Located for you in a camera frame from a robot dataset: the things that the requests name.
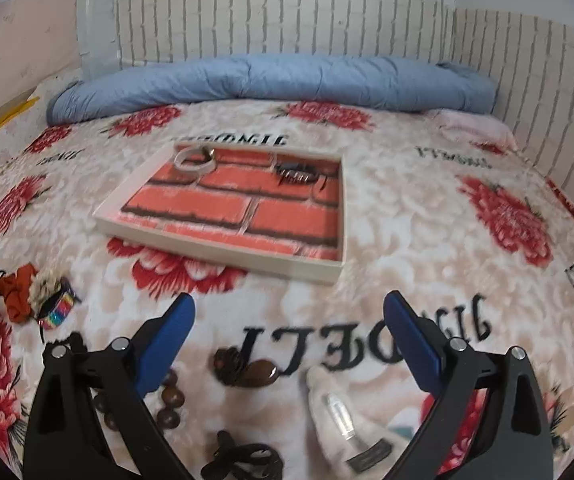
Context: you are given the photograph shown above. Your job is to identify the brown bead bracelet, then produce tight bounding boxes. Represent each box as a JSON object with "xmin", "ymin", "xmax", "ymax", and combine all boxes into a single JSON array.
[{"xmin": 69, "ymin": 332, "xmax": 188, "ymax": 431}]

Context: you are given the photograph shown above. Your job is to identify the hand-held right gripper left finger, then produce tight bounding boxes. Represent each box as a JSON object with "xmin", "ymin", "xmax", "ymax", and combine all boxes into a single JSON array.
[{"xmin": 23, "ymin": 292, "xmax": 198, "ymax": 480}]

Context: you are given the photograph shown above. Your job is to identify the black hair clip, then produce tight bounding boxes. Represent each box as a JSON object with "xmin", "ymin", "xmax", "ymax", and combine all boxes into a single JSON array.
[{"xmin": 273, "ymin": 159, "xmax": 329, "ymax": 191}]

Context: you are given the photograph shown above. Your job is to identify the beige flower hair tie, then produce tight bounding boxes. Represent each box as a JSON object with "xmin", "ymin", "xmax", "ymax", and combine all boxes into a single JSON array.
[{"xmin": 28, "ymin": 274, "xmax": 65, "ymax": 311}]

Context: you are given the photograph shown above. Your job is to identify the rolled blue quilt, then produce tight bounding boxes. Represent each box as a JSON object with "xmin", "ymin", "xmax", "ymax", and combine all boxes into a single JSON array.
[{"xmin": 46, "ymin": 54, "xmax": 498, "ymax": 126}]

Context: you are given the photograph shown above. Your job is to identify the beige plush hair clip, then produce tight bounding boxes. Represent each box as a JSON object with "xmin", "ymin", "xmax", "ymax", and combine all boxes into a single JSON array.
[{"xmin": 303, "ymin": 366, "xmax": 408, "ymax": 476}]

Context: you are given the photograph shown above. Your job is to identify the orange scrunchie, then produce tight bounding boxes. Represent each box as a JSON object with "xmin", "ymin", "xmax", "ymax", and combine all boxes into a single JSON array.
[{"xmin": 0, "ymin": 262, "xmax": 40, "ymax": 323}]

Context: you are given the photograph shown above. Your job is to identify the black scrunchie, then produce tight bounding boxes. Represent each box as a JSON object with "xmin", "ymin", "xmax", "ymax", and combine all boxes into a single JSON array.
[{"xmin": 201, "ymin": 430, "xmax": 285, "ymax": 480}]

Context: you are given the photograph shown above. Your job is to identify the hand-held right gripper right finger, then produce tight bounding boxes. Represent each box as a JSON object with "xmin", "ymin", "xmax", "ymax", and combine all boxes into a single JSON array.
[{"xmin": 383, "ymin": 290, "xmax": 553, "ymax": 480}]

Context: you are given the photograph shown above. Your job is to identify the colourful hair accessories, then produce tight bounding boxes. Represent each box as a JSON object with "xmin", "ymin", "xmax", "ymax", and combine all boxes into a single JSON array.
[{"xmin": 37, "ymin": 282, "xmax": 82, "ymax": 343}]

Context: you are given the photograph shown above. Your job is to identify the clear plastic sheet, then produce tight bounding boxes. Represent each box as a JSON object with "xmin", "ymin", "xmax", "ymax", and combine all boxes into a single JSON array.
[{"xmin": 76, "ymin": 0, "xmax": 120, "ymax": 83}]

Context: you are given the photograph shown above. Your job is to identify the brown hair clip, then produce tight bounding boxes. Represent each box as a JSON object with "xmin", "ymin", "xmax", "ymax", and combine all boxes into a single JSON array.
[{"xmin": 211, "ymin": 346, "xmax": 280, "ymax": 390}]

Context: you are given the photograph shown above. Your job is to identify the floral printed blanket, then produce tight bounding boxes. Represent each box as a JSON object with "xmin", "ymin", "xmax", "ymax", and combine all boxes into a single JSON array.
[{"xmin": 0, "ymin": 77, "xmax": 574, "ymax": 480}]

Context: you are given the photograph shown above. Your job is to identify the white tray with brick print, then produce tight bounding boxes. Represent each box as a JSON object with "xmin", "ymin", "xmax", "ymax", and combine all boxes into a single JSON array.
[{"xmin": 92, "ymin": 141, "xmax": 348, "ymax": 285}]

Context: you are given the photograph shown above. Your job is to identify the white bangle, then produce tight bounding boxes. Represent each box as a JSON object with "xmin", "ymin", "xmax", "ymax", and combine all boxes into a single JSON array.
[{"xmin": 173, "ymin": 146, "xmax": 218, "ymax": 177}]

